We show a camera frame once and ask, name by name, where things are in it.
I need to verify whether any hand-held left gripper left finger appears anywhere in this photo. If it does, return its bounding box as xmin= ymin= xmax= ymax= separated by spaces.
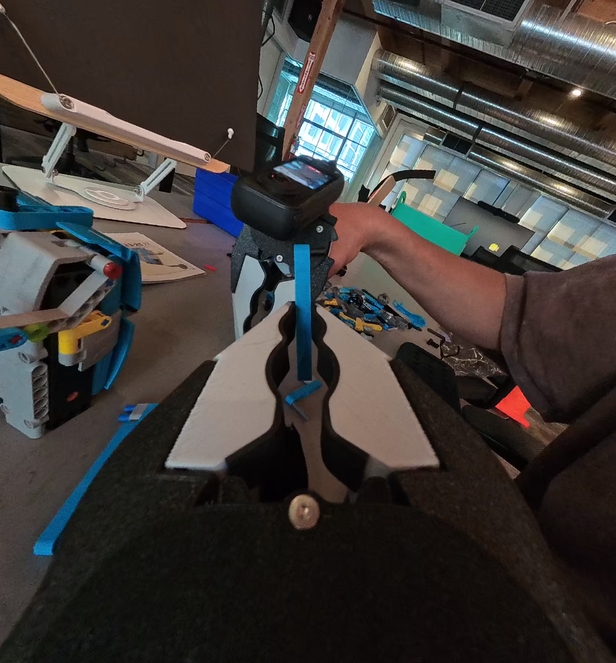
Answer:
xmin=165 ymin=301 xmax=298 ymax=472

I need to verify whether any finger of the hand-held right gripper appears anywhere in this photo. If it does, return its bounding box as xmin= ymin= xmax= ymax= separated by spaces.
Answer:
xmin=233 ymin=254 xmax=268 ymax=341
xmin=258 ymin=275 xmax=298 ymax=325

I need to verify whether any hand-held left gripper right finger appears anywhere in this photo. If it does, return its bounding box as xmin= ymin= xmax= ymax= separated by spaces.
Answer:
xmin=313 ymin=303 xmax=440 ymax=469

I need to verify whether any blue perforated beam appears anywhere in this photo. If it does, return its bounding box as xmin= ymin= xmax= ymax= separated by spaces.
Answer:
xmin=285 ymin=379 xmax=323 ymax=407
xmin=33 ymin=404 xmax=159 ymax=556
xmin=292 ymin=243 xmax=315 ymax=383

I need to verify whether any person's right forearm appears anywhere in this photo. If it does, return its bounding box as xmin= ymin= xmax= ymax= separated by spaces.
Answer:
xmin=362 ymin=218 xmax=511 ymax=352

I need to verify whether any grey desk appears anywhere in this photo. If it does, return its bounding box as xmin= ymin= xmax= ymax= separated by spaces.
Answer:
xmin=0 ymin=158 xmax=500 ymax=663

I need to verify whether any person's right hand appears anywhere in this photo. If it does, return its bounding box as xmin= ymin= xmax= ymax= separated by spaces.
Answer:
xmin=328 ymin=202 xmax=392 ymax=276

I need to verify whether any blue plastic bin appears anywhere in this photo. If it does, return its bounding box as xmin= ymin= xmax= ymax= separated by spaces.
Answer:
xmin=192 ymin=168 xmax=244 ymax=238

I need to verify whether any pile of small building bricks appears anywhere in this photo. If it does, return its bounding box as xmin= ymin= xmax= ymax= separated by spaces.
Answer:
xmin=318 ymin=285 xmax=428 ymax=343

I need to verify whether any open instruction booklet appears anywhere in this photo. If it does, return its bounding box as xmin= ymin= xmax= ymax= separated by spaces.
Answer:
xmin=106 ymin=231 xmax=207 ymax=285

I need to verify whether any clear plastic bag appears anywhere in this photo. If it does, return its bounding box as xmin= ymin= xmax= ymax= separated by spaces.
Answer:
xmin=427 ymin=326 xmax=511 ymax=378

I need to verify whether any white stand with rod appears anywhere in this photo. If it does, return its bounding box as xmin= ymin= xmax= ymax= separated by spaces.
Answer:
xmin=0 ymin=0 xmax=236 ymax=203

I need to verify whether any white round dish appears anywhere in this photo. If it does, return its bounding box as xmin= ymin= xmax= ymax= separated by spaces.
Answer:
xmin=82 ymin=189 xmax=138 ymax=210

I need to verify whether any teal tote bag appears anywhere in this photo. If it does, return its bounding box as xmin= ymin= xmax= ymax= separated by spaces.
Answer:
xmin=391 ymin=192 xmax=480 ymax=256

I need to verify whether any dark brown board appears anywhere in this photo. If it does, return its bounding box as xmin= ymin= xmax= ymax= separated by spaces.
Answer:
xmin=0 ymin=0 xmax=267 ymax=174

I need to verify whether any blue yellow toy vehicle model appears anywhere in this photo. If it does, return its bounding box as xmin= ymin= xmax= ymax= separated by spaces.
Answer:
xmin=0 ymin=185 xmax=144 ymax=440

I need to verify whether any grey monitor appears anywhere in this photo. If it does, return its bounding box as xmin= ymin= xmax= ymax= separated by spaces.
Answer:
xmin=443 ymin=197 xmax=537 ymax=257

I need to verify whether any thin wooden board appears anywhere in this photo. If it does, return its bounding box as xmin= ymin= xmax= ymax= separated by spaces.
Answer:
xmin=0 ymin=65 xmax=231 ymax=174

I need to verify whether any cardboard bag with black handle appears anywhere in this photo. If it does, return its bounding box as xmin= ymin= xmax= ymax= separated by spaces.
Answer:
xmin=367 ymin=168 xmax=437 ymax=208

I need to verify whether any wooden post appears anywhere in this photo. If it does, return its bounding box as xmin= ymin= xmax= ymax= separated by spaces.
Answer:
xmin=282 ymin=0 xmax=346 ymax=161

